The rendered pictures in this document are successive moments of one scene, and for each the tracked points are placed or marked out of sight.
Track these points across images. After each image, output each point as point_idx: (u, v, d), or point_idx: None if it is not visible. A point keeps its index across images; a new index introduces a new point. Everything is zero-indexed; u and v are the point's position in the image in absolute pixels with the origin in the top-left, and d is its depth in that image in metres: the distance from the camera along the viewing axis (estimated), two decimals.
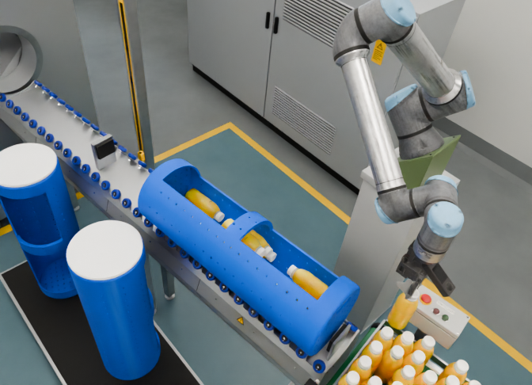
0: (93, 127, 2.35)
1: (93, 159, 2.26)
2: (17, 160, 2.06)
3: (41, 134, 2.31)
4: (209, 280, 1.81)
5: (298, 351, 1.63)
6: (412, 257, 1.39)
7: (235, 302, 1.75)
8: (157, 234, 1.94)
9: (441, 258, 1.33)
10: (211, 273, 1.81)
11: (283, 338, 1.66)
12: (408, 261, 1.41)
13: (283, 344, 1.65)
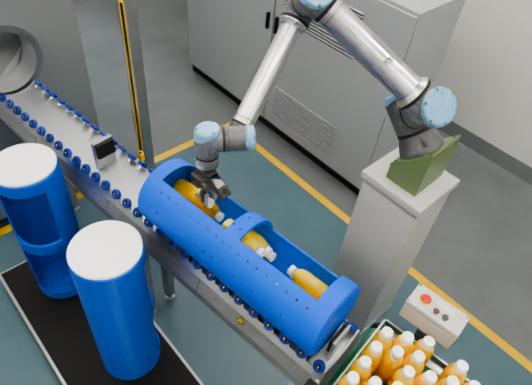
0: (93, 127, 2.35)
1: (93, 159, 2.26)
2: (17, 160, 2.06)
3: (41, 134, 2.31)
4: (209, 280, 1.81)
5: (298, 351, 1.63)
6: (197, 169, 1.76)
7: (235, 302, 1.75)
8: (157, 234, 1.94)
9: (212, 166, 1.69)
10: (211, 273, 1.81)
11: (283, 338, 1.66)
12: (197, 173, 1.78)
13: (283, 344, 1.65)
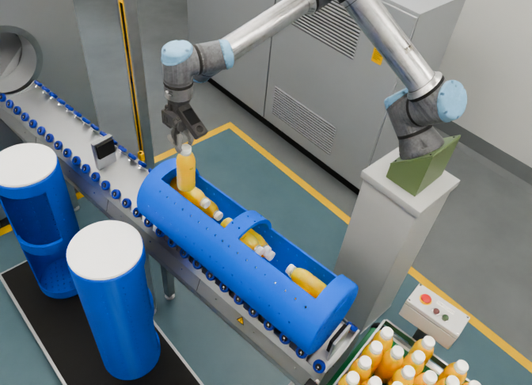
0: (93, 127, 2.35)
1: (93, 159, 2.26)
2: (17, 160, 2.06)
3: (41, 134, 2.31)
4: (210, 280, 1.81)
5: (298, 352, 1.63)
6: (169, 103, 1.50)
7: (236, 303, 1.75)
8: (158, 234, 1.93)
9: (184, 97, 1.43)
10: (210, 272, 1.81)
11: (283, 338, 1.66)
12: (169, 108, 1.52)
13: (285, 344, 1.65)
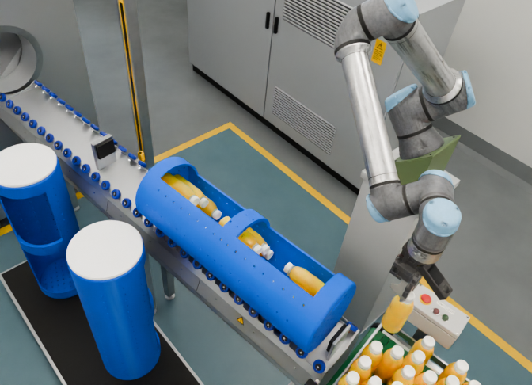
0: (93, 127, 2.35)
1: (93, 159, 2.26)
2: (17, 160, 2.06)
3: (41, 134, 2.31)
4: (212, 279, 1.80)
5: (298, 353, 1.63)
6: (406, 257, 1.31)
7: (237, 303, 1.75)
8: (159, 234, 1.93)
9: (437, 259, 1.24)
10: (210, 272, 1.81)
11: (283, 339, 1.66)
12: (403, 261, 1.33)
13: (286, 343, 1.65)
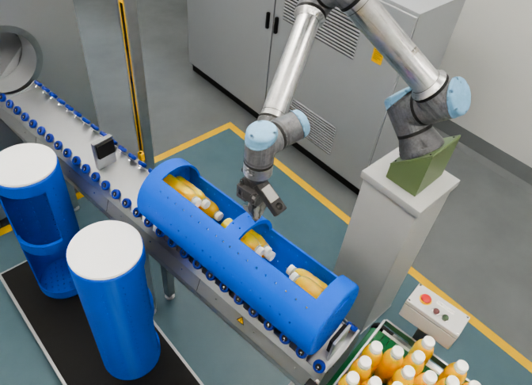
0: (93, 127, 2.35)
1: (93, 159, 2.26)
2: (17, 160, 2.06)
3: (41, 134, 2.31)
4: (210, 280, 1.81)
5: (298, 352, 1.63)
6: (245, 179, 1.46)
7: (236, 303, 1.75)
8: (158, 234, 1.94)
9: (265, 177, 1.39)
10: (211, 273, 1.81)
11: (283, 338, 1.66)
12: (245, 184, 1.48)
13: (284, 344, 1.65)
